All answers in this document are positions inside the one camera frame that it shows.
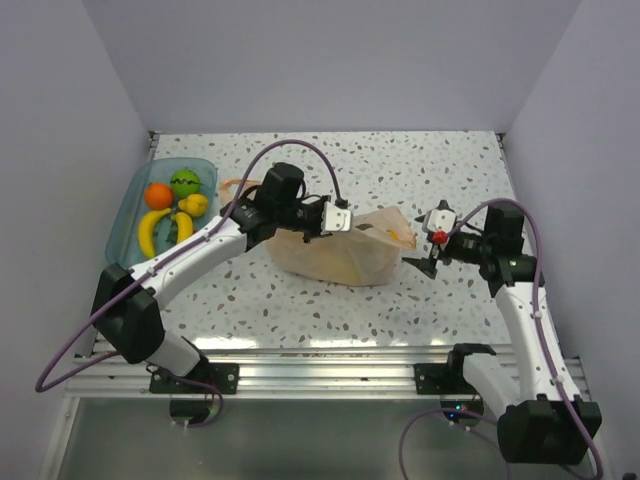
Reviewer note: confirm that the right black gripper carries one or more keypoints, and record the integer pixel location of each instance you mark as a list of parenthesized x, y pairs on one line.
[(428, 265)]

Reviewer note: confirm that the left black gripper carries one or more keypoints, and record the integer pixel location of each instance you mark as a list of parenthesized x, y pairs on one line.
[(316, 233)]

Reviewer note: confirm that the orange plastic bag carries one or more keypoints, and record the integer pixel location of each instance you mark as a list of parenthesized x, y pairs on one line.
[(364, 256)]

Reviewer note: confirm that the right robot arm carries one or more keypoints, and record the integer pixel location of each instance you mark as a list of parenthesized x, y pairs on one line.
[(541, 417)]

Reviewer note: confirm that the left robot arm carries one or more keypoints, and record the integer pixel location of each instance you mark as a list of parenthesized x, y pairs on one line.
[(128, 302)]

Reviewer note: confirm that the fake yellow lemon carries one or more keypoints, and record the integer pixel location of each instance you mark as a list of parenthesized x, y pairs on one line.
[(195, 205)]

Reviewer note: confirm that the fake yellow banana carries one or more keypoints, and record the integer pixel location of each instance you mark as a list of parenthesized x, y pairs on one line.
[(146, 230), (185, 226)]

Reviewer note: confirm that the fake green apple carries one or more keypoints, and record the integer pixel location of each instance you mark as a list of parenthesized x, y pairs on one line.
[(184, 183)]

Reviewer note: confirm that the fake orange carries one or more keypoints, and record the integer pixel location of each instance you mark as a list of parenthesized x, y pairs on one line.
[(158, 196)]

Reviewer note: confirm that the right round controller board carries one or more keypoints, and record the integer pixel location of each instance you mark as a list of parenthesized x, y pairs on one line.
[(463, 412)]

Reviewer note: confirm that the round controller board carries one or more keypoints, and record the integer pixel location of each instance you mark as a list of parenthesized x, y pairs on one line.
[(190, 413), (463, 412)]

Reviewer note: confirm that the blue plastic tray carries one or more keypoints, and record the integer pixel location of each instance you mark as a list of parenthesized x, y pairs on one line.
[(122, 246)]

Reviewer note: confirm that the left round controller board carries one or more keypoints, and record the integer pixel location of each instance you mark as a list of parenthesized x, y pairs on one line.
[(190, 413)]

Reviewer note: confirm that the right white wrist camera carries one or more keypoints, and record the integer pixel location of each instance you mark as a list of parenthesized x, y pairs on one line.
[(437, 224)]

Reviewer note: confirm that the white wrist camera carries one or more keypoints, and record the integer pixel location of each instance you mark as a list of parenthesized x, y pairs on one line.
[(437, 224), (335, 219)]

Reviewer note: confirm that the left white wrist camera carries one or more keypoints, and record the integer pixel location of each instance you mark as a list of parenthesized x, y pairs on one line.
[(335, 219)]

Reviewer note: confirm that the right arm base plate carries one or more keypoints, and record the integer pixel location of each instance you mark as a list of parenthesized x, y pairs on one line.
[(447, 378)]

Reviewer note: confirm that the aluminium rail frame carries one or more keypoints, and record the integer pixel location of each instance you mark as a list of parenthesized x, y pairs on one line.
[(307, 373)]

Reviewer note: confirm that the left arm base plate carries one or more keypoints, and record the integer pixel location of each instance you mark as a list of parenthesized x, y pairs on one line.
[(224, 377)]

